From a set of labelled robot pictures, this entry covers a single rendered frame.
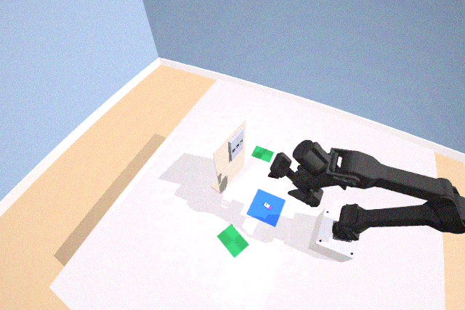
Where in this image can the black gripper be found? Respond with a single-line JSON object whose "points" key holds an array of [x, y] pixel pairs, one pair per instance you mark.
{"points": [[306, 190]]}

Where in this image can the blue flat square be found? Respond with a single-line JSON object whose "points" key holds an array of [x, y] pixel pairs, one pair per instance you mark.
{"points": [[258, 211]]}

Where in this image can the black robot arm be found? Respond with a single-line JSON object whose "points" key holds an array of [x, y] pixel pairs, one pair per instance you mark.
{"points": [[444, 209]]}

